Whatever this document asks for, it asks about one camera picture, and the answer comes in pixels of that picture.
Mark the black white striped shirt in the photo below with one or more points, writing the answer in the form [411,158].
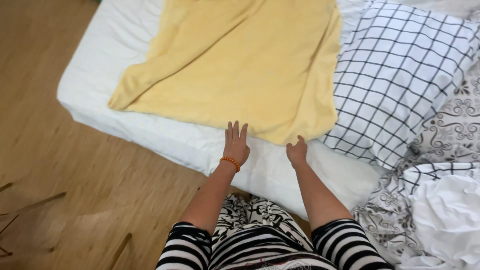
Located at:
[262,251]

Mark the person's right hand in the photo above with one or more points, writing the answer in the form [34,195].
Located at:
[297,153]

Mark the grey floral patterned duvet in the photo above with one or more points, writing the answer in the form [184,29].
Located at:
[450,123]

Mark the yellow fleece blanket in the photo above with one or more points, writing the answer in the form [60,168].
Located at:
[240,63]

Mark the white black checked pillow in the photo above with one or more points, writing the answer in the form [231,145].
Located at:
[393,78]

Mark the person's left hand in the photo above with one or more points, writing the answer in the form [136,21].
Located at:
[236,148]

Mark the white sheeted mattress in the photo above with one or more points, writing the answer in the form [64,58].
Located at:
[157,131]

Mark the black white patterned trousers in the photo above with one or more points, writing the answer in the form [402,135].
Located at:
[258,213]

